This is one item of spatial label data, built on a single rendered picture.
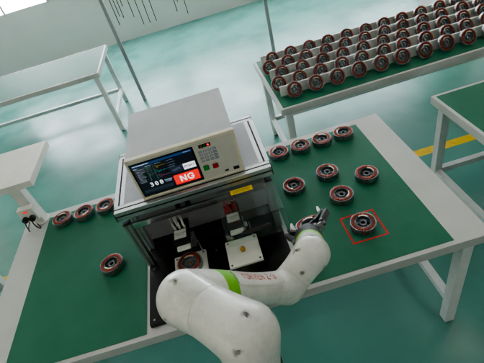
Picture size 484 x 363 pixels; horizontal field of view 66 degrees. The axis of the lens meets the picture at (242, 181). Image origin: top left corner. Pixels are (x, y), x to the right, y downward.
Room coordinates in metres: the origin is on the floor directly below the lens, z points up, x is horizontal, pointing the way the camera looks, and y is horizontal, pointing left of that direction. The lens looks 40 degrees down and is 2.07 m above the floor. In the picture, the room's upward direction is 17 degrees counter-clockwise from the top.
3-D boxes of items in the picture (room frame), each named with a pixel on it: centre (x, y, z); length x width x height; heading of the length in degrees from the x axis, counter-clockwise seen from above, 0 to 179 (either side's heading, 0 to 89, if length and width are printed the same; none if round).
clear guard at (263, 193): (1.09, 0.00, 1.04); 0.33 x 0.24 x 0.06; 0
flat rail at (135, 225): (1.19, 0.20, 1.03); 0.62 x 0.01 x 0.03; 90
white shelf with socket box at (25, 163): (1.66, 1.11, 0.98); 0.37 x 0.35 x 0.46; 90
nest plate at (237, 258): (1.09, 0.08, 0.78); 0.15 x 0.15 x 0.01; 0
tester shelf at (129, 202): (1.41, 0.20, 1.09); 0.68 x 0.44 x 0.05; 90
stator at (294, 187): (1.40, -0.25, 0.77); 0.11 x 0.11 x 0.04
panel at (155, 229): (1.34, 0.20, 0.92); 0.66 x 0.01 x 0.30; 90
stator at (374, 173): (1.33, -0.60, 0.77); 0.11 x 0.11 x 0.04
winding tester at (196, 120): (1.41, 0.19, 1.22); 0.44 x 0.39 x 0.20; 90
